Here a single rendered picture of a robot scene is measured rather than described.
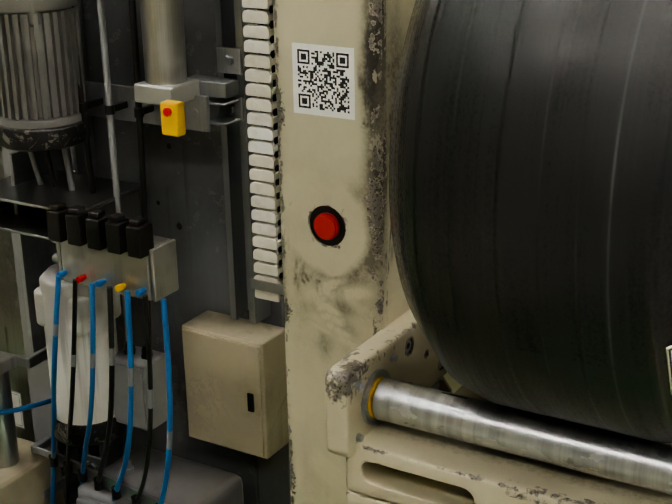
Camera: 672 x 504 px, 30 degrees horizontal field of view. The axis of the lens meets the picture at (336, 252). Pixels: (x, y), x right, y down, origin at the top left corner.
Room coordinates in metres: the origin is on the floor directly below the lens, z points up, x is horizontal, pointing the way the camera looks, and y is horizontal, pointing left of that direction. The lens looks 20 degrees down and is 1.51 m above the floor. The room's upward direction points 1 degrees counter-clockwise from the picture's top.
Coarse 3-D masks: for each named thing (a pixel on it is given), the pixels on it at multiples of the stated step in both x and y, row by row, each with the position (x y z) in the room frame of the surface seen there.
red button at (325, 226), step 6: (318, 216) 1.29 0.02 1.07; (324, 216) 1.28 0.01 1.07; (330, 216) 1.28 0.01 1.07; (318, 222) 1.28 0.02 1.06; (324, 222) 1.28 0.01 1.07; (330, 222) 1.28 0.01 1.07; (336, 222) 1.28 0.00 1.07; (318, 228) 1.29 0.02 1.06; (324, 228) 1.28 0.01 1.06; (330, 228) 1.28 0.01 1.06; (336, 228) 1.28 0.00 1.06; (318, 234) 1.29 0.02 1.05; (324, 234) 1.28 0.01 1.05; (330, 234) 1.28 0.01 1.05; (336, 234) 1.28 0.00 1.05
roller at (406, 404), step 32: (384, 384) 1.18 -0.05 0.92; (384, 416) 1.16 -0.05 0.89; (416, 416) 1.14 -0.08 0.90; (448, 416) 1.13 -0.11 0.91; (480, 416) 1.11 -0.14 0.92; (512, 416) 1.10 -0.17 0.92; (544, 416) 1.10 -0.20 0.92; (512, 448) 1.09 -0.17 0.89; (544, 448) 1.07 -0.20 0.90; (576, 448) 1.06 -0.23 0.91; (608, 448) 1.04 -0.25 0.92; (640, 448) 1.04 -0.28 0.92; (640, 480) 1.02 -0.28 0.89
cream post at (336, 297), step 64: (320, 0) 1.29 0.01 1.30; (384, 0) 1.26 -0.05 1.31; (384, 64) 1.26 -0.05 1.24; (320, 128) 1.29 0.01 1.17; (384, 128) 1.26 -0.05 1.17; (320, 192) 1.29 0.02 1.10; (384, 192) 1.26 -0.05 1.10; (320, 256) 1.29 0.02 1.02; (384, 256) 1.26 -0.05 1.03; (320, 320) 1.29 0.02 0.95; (384, 320) 1.26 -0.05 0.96; (320, 384) 1.29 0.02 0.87; (320, 448) 1.29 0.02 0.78
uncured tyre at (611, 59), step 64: (448, 0) 1.04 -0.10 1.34; (512, 0) 1.01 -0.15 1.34; (576, 0) 0.99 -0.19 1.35; (640, 0) 0.96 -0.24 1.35; (448, 64) 1.01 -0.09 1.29; (512, 64) 0.98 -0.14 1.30; (576, 64) 0.96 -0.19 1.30; (640, 64) 0.93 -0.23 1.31; (448, 128) 0.99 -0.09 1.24; (512, 128) 0.97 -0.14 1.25; (576, 128) 0.94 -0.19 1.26; (640, 128) 0.92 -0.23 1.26; (448, 192) 0.98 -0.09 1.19; (512, 192) 0.96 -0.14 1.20; (576, 192) 0.93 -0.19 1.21; (640, 192) 0.91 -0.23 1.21; (448, 256) 0.99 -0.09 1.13; (512, 256) 0.96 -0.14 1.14; (576, 256) 0.93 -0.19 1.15; (640, 256) 0.90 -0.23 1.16; (448, 320) 1.01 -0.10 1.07; (512, 320) 0.97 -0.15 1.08; (576, 320) 0.94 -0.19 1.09; (640, 320) 0.91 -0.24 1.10; (512, 384) 1.02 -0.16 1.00; (576, 384) 0.97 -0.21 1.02; (640, 384) 0.94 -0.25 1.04
